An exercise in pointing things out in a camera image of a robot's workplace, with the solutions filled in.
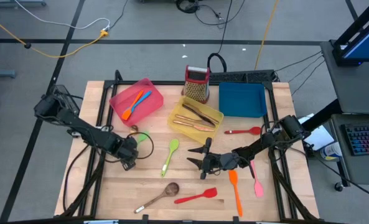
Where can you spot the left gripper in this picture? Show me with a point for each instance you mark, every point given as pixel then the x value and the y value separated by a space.
pixel 126 152

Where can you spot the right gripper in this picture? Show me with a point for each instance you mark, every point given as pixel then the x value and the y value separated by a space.
pixel 218 161

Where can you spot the lime green silicone spoon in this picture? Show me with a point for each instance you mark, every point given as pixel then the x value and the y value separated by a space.
pixel 173 144

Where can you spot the orange silicone spoon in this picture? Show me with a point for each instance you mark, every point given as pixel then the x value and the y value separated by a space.
pixel 233 175
pixel 126 115

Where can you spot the red silicone spatula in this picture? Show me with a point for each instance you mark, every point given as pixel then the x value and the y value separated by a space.
pixel 209 193

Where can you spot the black table knife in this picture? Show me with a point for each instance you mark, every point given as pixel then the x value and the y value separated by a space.
pixel 199 115

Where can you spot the large dark wooden spoon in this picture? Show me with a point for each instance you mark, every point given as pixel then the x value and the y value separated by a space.
pixel 171 189

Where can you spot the blue silicone spoon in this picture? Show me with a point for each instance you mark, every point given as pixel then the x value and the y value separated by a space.
pixel 143 98

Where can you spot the red silicone spoon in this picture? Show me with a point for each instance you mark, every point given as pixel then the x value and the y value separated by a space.
pixel 254 130

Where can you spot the pink silicone spatula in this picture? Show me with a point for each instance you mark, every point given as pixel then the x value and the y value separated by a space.
pixel 259 189

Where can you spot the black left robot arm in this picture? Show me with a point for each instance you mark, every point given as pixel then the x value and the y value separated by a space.
pixel 84 130

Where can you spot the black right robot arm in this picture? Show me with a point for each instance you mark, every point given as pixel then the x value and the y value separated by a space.
pixel 265 143

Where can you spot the yellow plastic bin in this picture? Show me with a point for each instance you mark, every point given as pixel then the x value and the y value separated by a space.
pixel 199 136

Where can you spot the small lime green utensil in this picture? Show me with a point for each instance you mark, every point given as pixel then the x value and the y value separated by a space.
pixel 143 137

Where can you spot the small light wooden spoon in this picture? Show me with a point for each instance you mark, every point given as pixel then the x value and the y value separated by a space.
pixel 134 128

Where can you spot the pink plastic bin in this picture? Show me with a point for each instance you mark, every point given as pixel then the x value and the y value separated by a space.
pixel 150 105

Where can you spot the blue plastic bin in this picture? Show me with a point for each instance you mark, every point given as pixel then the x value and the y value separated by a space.
pixel 243 99

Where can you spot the black power strip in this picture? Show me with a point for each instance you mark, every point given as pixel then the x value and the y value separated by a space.
pixel 249 76

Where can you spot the white paper sheet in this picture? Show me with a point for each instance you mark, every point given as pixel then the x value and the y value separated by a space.
pixel 321 138

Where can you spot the white labelled bottle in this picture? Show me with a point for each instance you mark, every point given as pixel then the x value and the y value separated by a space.
pixel 331 151

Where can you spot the grey metal table foot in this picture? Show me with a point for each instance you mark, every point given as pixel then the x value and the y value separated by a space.
pixel 16 3
pixel 0 73

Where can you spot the grey desk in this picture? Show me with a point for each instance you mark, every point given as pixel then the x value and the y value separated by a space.
pixel 355 90
pixel 358 169

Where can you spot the backlit computer keyboard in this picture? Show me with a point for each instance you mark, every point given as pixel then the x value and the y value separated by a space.
pixel 364 139

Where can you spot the black framed computer monitor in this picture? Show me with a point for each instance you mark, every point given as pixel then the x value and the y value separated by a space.
pixel 367 43

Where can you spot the black aluminium table frame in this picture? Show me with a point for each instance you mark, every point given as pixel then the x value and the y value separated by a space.
pixel 171 83

